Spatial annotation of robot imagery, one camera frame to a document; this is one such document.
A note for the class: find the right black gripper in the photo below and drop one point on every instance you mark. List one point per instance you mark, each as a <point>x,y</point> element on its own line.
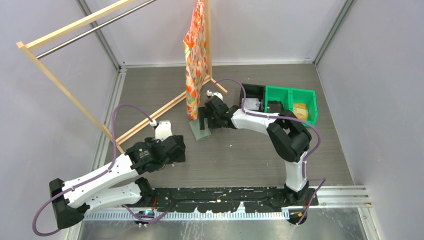
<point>202,112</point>

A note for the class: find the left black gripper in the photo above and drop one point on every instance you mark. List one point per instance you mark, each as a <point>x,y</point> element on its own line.
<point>180,158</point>

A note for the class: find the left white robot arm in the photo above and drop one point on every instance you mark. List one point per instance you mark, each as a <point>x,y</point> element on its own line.
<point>116,184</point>

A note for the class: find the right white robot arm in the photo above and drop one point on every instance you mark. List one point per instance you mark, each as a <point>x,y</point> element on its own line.
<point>289,137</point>

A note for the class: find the white cards in bin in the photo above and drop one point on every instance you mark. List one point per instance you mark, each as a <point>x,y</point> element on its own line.
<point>253,104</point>

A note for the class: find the black cards in bin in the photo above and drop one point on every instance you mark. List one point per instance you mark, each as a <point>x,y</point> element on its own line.
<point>274,106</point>

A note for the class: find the black storage bin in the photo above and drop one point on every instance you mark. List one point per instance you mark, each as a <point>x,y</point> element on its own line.
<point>255,97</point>

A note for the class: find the orange floral hanging cloth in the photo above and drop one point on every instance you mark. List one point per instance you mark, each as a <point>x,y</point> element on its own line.
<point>195,46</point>

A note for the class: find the green bin middle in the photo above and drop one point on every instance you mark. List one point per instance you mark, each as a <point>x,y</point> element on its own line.
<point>277,99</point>

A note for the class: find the green bin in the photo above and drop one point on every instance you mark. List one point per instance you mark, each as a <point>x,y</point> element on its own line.
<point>277,99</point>
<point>309,98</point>

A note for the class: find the green bin right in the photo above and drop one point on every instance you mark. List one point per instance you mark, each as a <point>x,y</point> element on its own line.
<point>309,98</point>

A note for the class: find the wooden clothes rack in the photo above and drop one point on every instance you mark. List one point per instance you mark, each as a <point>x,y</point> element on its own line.
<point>59,62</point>

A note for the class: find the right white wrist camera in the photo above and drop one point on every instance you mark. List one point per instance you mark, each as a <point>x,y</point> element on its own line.
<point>210,94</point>

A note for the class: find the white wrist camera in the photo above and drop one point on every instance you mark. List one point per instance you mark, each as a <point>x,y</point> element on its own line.
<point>162,129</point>
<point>210,94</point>

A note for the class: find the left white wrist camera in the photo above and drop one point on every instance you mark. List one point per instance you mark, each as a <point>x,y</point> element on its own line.
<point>162,129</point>

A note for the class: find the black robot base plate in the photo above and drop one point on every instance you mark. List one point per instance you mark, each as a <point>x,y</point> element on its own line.
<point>265,199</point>

